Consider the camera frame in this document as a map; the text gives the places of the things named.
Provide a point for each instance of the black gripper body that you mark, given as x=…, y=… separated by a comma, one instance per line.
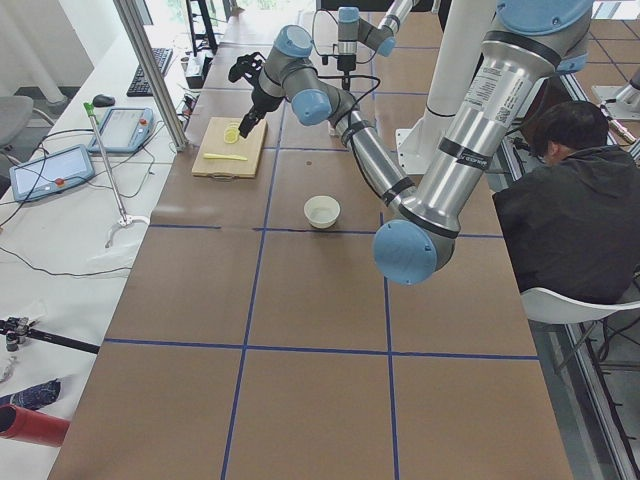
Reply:
x=346, y=62
x=258, y=104

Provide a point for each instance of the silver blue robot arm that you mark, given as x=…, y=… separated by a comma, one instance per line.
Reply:
x=491, y=56
x=380, y=39

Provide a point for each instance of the lemon slice front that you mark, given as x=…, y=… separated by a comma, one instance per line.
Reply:
x=228, y=139

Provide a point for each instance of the wooden cutting board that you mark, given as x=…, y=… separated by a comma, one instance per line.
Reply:
x=213, y=142

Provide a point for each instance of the yellow plastic knife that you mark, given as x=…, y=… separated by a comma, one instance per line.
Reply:
x=225, y=157

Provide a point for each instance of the white bowl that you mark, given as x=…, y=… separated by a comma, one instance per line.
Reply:
x=321, y=211

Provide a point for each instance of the teach pendant far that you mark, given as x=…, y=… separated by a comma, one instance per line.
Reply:
x=124, y=130

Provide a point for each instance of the teach pendant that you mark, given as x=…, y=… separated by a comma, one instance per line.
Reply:
x=52, y=174
x=124, y=130

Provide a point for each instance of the black computer mouse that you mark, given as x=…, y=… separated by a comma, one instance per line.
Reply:
x=103, y=101

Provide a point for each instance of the reacher grabber stick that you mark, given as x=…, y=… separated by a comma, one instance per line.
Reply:
x=125, y=219

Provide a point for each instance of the teach pendant near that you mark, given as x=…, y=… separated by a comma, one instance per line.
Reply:
x=52, y=174

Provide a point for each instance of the person in black shirt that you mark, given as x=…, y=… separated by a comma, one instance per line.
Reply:
x=572, y=225

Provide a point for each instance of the white chair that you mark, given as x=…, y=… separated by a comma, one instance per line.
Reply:
x=549, y=307

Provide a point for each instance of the black tripod clamp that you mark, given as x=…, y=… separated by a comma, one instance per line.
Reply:
x=17, y=330

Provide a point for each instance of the red cylinder bottle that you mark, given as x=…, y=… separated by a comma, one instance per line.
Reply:
x=21, y=424

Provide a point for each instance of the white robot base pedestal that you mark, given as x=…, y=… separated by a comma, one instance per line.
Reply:
x=456, y=64

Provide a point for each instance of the aluminium frame post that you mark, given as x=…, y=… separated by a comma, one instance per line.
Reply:
x=133, y=26

